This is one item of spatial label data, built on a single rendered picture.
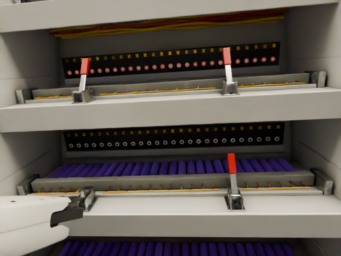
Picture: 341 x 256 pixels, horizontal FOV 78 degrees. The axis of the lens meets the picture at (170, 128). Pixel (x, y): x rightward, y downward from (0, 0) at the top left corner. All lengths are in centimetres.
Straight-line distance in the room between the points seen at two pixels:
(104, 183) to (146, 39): 38
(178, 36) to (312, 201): 47
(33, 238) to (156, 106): 24
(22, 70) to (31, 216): 38
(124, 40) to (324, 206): 57
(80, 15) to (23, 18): 11
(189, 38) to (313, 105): 35
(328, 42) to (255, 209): 32
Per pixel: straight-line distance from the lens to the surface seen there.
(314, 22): 54
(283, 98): 38
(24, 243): 24
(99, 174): 49
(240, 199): 39
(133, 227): 40
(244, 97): 36
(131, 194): 43
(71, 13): 47
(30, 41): 61
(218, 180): 43
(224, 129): 51
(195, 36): 60
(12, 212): 23
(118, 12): 44
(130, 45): 62
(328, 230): 45
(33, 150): 57
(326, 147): 49
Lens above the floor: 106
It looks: 2 degrees up
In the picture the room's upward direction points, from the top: 2 degrees counter-clockwise
